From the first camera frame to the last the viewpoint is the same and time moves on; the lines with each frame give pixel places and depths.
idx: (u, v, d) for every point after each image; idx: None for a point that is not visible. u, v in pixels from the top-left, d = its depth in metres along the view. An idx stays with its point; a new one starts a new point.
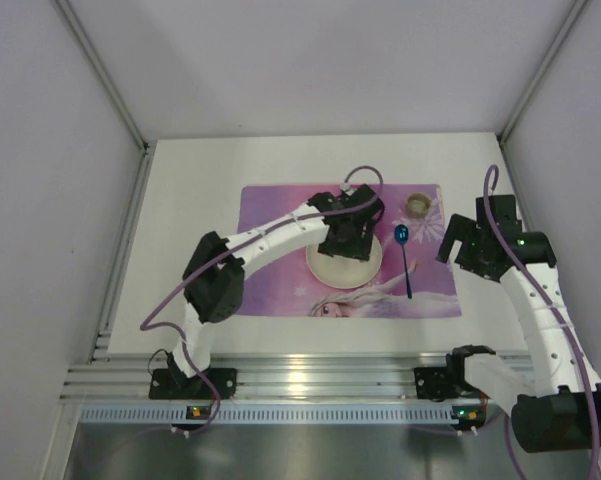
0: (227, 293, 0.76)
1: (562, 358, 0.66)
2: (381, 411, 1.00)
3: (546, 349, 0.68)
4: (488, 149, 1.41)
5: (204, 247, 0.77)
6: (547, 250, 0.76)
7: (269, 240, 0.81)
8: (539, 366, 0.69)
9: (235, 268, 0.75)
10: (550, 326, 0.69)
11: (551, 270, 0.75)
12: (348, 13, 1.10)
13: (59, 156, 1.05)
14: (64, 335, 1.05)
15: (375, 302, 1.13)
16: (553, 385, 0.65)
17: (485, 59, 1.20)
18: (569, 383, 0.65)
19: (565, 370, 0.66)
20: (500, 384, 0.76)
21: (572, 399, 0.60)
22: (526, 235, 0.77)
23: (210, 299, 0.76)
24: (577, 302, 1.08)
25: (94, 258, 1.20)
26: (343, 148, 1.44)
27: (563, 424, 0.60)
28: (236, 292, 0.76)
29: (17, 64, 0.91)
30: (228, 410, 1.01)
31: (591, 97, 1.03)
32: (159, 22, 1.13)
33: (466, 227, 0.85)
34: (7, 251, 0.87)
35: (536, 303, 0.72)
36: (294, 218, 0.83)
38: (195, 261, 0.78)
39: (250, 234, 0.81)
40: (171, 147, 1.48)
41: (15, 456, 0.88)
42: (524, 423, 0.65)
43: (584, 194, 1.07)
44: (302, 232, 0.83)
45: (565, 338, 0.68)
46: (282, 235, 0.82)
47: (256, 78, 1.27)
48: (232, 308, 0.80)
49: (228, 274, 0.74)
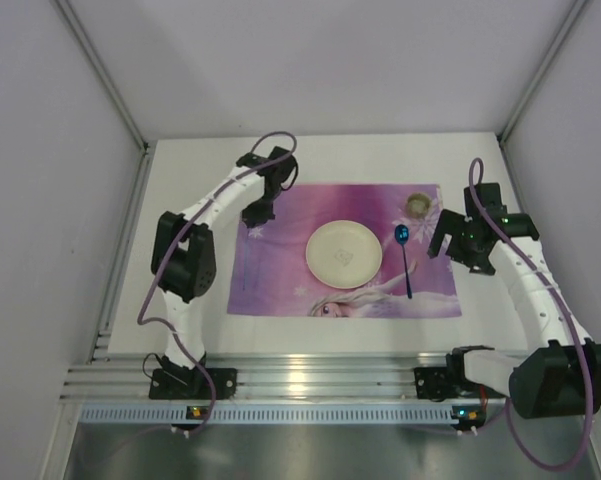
0: (203, 259, 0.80)
1: (550, 315, 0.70)
2: (379, 411, 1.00)
3: (535, 309, 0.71)
4: (488, 149, 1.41)
5: (162, 229, 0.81)
6: (531, 226, 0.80)
7: (220, 202, 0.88)
8: (530, 327, 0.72)
9: (202, 231, 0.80)
10: (537, 289, 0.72)
11: (535, 243, 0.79)
12: (348, 14, 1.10)
13: (59, 156, 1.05)
14: (65, 335, 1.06)
15: (375, 302, 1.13)
16: (543, 340, 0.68)
17: (485, 58, 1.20)
18: (559, 338, 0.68)
19: (555, 326, 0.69)
20: (499, 374, 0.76)
21: (565, 355, 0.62)
22: (511, 215, 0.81)
23: (187, 272, 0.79)
24: (576, 301, 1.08)
25: (95, 258, 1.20)
26: (343, 148, 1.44)
27: (557, 379, 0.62)
28: (209, 255, 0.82)
29: (17, 65, 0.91)
30: (218, 410, 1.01)
31: (590, 96, 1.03)
32: (159, 22, 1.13)
33: (455, 222, 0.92)
34: (7, 251, 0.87)
35: (522, 269, 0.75)
36: (234, 178, 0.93)
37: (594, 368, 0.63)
38: (162, 247, 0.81)
39: (202, 202, 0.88)
40: (171, 147, 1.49)
41: (16, 454, 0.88)
42: (521, 390, 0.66)
43: (583, 194, 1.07)
44: (245, 188, 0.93)
45: (551, 299, 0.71)
46: (230, 193, 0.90)
47: (255, 77, 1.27)
48: (209, 279, 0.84)
49: (198, 239, 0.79)
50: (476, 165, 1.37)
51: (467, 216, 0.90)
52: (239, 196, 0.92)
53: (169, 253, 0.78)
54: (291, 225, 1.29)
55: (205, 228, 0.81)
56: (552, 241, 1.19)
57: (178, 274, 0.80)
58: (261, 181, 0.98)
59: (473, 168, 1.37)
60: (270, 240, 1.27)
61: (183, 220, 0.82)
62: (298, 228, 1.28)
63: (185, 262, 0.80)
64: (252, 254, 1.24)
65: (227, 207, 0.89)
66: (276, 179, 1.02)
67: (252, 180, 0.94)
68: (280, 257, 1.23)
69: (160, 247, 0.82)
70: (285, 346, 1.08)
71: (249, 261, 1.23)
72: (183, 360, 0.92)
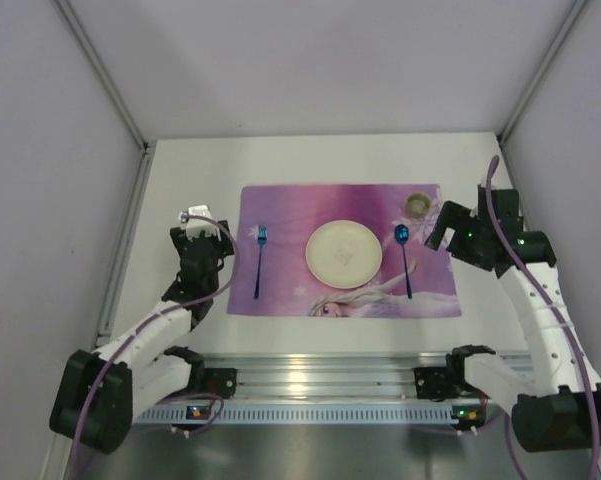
0: (119, 408, 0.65)
1: (562, 357, 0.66)
2: (384, 411, 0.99)
3: (545, 348, 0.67)
4: (488, 149, 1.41)
5: (67, 389, 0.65)
6: (547, 249, 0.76)
7: (143, 338, 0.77)
8: (539, 367, 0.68)
9: (120, 375, 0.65)
10: (550, 326, 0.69)
11: (551, 271, 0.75)
12: (348, 14, 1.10)
13: (60, 156, 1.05)
14: (64, 334, 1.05)
15: (375, 302, 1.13)
16: (553, 384, 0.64)
17: (485, 58, 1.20)
18: (570, 383, 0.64)
19: (566, 370, 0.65)
20: (501, 388, 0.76)
21: (572, 399, 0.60)
22: (526, 235, 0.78)
23: (101, 422, 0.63)
24: (576, 302, 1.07)
25: (94, 257, 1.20)
26: (342, 148, 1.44)
27: (564, 424, 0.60)
28: (128, 394, 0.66)
29: (18, 67, 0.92)
30: (228, 410, 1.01)
31: (591, 97, 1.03)
32: (158, 22, 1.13)
33: (459, 216, 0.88)
34: (7, 250, 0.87)
35: (536, 302, 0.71)
36: (159, 312, 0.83)
37: None
38: (68, 393, 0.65)
39: (120, 339, 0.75)
40: (171, 147, 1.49)
41: (15, 454, 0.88)
42: (525, 425, 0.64)
43: (584, 194, 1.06)
44: (170, 323, 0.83)
45: (564, 338, 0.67)
46: (150, 331, 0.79)
47: (255, 78, 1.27)
48: (125, 426, 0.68)
49: (115, 381, 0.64)
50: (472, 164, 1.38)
51: (474, 212, 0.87)
52: (161, 334, 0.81)
53: (93, 389, 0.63)
54: (292, 225, 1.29)
55: (124, 374, 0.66)
56: (552, 242, 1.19)
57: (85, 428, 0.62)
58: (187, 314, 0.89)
59: (473, 168, 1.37)
60: (269, 239, 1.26)
61: (99, 360, 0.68)
62: (298, 228, 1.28)
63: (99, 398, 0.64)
64: (252, 254, 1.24)
65: (148, 345, 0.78)
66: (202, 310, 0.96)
67: (180, 313, 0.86)
68: (280, 257, 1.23)
69: (62, 395, 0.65)
70: (285, 346, 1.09)
71: (249, 262, 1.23)
72: (181, 373, 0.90)
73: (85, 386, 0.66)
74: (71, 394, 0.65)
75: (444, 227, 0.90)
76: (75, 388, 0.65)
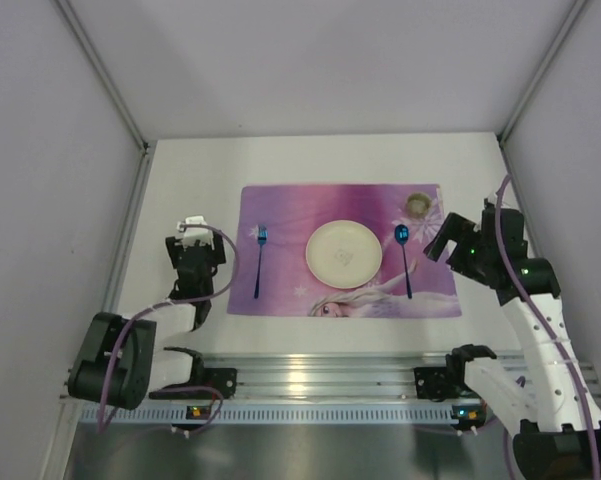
0: (144, 361, 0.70)
1: (566, 394, 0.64)
2: (390, 411, 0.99)
3: (550, 385, 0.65)
4: (488, 149, 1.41)
5: (91, 345, 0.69)
6: (552, 280, 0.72)
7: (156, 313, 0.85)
8: (541, 402, 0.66)
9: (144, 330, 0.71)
10: (554, 361, 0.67)
11: (555, 301, 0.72)
12: (348, 14, 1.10)
13: (59, 156, 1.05)
14: (64, 334, 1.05)
15: (375, 302, 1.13)
16: (556, 422, 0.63)
17: (485, 58, 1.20)
18: (573, 421, 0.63)
19: (569, 407, 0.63)
20: (500, 402, 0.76)
21: (576, 438, 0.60)
22: (531, 263, 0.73)
23: (125, 375, 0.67)
24: (576, 302, 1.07)
25: (94, 258, 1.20)
26: (342, 147, 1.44)
27: (568, 463, 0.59)
28: (149, 351, 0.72)
29: (17, 67, 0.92)
30: (227, 410, 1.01)
31: (591, 97, 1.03)
32: (158, 22, 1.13)
33: (463, 229, 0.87)
34: (7, 250, 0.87)
35: (540, 337, 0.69)
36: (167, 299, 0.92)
37: None
38: (93, 349, 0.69)
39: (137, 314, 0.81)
40: (171, 147, 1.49)
41: (15, 455, 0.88)
42: (528, 459, 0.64)
43: (583, 195, 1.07)
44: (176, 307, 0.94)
45: (568, 374, 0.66)
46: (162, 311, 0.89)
47: (255, 78, 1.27)
48: (144, 388, 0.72)
49: (141, 334, 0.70)
50: (473, 164, 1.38)
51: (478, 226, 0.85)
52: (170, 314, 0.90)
53: (119, 342, 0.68)
54: (292, 225, 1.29)
55: (148, 330, 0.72)
56: (552, 242, 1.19)
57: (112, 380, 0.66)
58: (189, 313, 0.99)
59: (473, 168, 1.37)
60: (269, 239, 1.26)
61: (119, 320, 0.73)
62: (298, 228, 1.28)
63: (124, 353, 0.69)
64: (252, 254, 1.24)
65: None
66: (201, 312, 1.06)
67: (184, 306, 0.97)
68: (281, 257, 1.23)
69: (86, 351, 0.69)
70: (285, 347, 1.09)
71: (249, 262, 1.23)
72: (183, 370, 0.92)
73: (108, 343, 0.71)
74: (95, 351, 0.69)
75: (445, 239, 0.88)
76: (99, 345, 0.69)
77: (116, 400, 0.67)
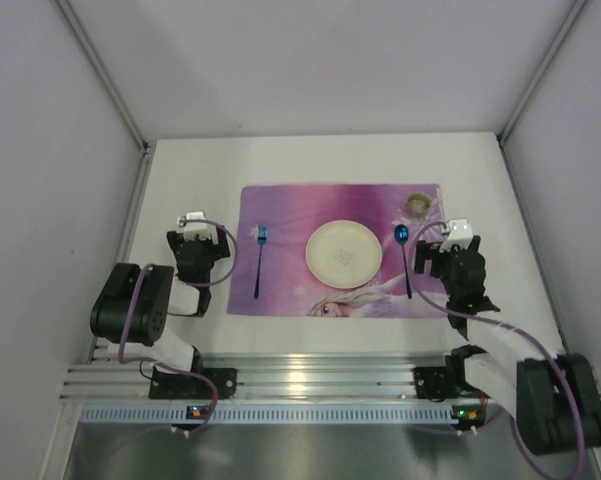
0: (161, 297, 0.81)
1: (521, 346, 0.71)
2: (389, 411, 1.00)
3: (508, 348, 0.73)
4: (488, 149, 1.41)
5: (112, 287, 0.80)
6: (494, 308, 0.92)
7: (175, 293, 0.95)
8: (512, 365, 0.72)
9: (160, 271, 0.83)
10: (504, 332, 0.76)
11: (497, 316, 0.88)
12: (348, 13, 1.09)
13: (59, 156, 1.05)
14: (64, 335, 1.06)
15: (375, 302, 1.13)
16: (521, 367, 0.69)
17: (485, 58, 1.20)
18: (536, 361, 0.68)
19: (528, 353, 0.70)
20: (500, 390, 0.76)
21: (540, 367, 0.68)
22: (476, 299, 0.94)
23: (145, 310, 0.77)
24: (574, 301, 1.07)
25: (94, 258, 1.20)
26: (342, 147, 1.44)
27: (544, 389, 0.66)
28: (166, 292, 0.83)
29: (17, 67, 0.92)
30: (221, 410, 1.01)
31: (591, 96, 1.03)
32: (158, 22, 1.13)
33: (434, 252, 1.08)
34: (7, 251, 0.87)
35: (489, 327, 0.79)
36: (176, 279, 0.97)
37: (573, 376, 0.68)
38: (114, 289, 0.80)
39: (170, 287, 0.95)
40: (171, 147, 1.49)
41: (15, 455, 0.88)
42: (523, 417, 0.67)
43: (583, 194, 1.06)
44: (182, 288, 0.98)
45: (519, 336, 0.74)
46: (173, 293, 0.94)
47: (255, 78, 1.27)
48: (162, 324, 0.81)
49: (157, 274, 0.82)
50: (472, 164, 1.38)
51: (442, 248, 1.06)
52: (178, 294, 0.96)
53: (139, 282, 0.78)
54: (292, 224, 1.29)
55: (162, 270, 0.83)
56: (552, 241, 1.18)
57: (135, 314, 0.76)
58: (195, 294, 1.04)
59: (473, 168, 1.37)
60: (269, 240, 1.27)
61: (135, 269, 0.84)
62: (298, 228, 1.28)
63: (144, 293, 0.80)
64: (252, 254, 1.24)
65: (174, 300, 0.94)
66: (204, 300, 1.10)
67: (191, 289, 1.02)
68: (281, 257, 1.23)
69: (108, 290, 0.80)
70: (285, 347, 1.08)
71: (250, 261, 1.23)
72: (186, 359, 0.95)
73: (128, 289, 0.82)
74: (116, 291, 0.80)
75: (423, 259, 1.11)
76: (118, 288, 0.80)
77: (139, 334, 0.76)
